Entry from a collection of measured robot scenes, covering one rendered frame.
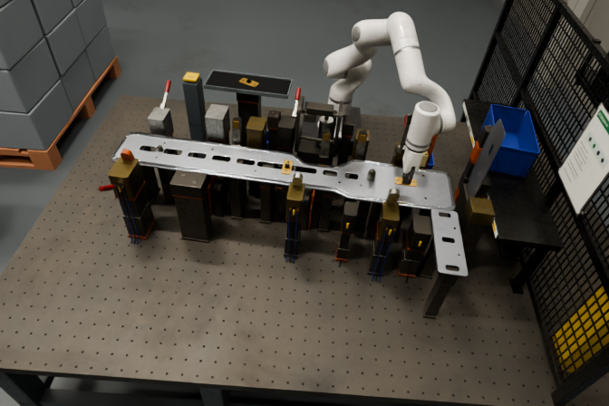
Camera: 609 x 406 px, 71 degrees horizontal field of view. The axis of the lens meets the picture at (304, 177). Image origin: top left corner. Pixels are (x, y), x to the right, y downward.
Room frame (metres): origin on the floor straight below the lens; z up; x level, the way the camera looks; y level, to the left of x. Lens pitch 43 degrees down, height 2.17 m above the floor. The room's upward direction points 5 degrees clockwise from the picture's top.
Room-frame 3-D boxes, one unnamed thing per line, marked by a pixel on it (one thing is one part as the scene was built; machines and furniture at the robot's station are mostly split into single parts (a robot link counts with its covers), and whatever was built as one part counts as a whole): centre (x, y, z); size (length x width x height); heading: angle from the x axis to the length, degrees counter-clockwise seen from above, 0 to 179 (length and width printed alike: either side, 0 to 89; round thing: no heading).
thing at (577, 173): (1.12, -0.93, 1.30); 0.23 x 0.02 x 0.31; 176
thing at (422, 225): (1.05, -0.45, 0.84); 0.12 x 0.07 x 0.28; 176
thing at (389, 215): (1.04, -0.32, 0.87); 0.12 x 0.07 x 0.35; 176
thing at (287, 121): (1.51, 0.09, 0.89); 0.12 x 0.07 x 0.38; 176
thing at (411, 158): (1.20, -0.39, 1.19); 0.10 x 0.07 x 0.11; 176
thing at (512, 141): (1.48, -0.84, 1.10); 0.30 x 0.17 x 0.13; 170
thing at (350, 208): (1.09, -0.18, 0.84); 0.10 x 0.05 x 0.29; 176
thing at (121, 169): (1.14, 0.68, 0.88); 0.14 x 0.09 x 0.36; 176
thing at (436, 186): (1.29, 0.09, 1.00); 1.38 x 0.22 x 0.02; 86
